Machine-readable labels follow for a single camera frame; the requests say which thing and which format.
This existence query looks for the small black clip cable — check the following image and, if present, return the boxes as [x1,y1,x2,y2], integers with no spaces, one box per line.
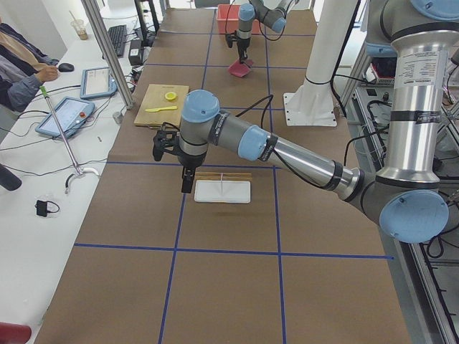
[34,199,60,217]

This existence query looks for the black keyboard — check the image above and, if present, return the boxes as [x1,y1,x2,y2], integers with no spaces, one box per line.
[108,24,127,57]

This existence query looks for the teach pendant far side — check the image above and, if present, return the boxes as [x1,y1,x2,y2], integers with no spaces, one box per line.
[80,67,118,100]

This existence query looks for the pink plastic bin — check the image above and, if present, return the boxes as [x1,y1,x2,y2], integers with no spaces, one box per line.
[217,3,261,34]

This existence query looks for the red cylinder object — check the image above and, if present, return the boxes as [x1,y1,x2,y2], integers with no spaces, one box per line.
[0,322,32,344]

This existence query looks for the wooden cutting board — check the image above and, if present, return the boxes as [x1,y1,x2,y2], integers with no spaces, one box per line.
[134,84,189,128]

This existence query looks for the metal grabber stick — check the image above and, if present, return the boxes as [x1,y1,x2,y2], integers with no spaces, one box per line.
[39,86,100,194]

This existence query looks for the white rectangular tray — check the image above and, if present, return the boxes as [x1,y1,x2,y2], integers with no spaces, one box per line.
[194,180,251,204]

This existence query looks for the yellow plastic knife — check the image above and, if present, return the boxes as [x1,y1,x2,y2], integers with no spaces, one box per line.
[145,105,178,113]

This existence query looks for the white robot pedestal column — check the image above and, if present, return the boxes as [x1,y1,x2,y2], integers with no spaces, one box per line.
[283,0,360,127]

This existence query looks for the black computer mouse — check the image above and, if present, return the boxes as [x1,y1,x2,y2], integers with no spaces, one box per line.
[58,63,75,72]

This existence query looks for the black power adapter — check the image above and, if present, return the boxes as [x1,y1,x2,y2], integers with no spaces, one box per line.
[128,39,144,66]

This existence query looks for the plastic drink cup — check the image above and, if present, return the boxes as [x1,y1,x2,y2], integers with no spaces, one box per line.
[69,11,88,40]

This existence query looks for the teach pendant near board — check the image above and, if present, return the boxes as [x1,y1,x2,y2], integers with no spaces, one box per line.
[35,97,95,138]

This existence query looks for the yellow lemon slices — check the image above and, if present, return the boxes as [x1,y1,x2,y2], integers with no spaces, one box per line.
[164,92,177,101]

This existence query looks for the pink cleaning cloth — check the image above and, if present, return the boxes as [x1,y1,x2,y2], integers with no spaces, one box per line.
[228,59,253,77]

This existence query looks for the seated person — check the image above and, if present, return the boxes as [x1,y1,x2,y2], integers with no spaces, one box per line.
[1,22,59,112]

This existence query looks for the aluminium frame post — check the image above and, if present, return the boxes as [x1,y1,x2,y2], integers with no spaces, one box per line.
[81,0,134,110]

